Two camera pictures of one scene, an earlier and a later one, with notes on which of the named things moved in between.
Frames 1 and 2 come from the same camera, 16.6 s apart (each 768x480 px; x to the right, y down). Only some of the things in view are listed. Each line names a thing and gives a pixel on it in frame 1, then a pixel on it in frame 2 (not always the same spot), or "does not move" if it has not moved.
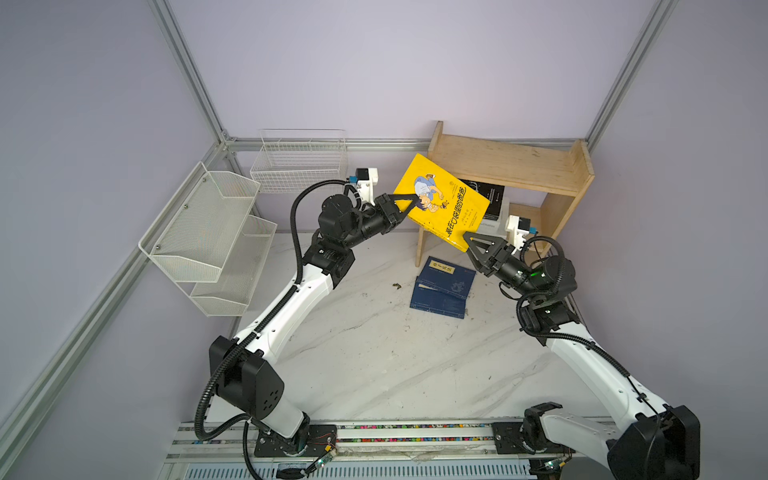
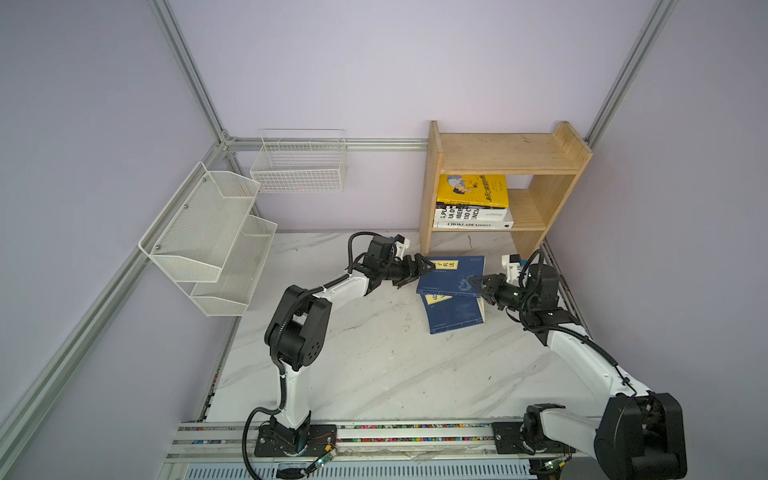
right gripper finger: (490, 245) → (488, 284)
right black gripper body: (510, 271) → (511, 296)
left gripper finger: (396, 197) → (422, 265)
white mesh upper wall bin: (193, 235) does not move
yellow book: (445, 208) → (473, 189)
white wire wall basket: (292, 160) does not move
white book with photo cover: (497, 227) → (447, 225)
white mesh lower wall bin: (230, 294) does not move
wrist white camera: (367, 178) → (402, 243)
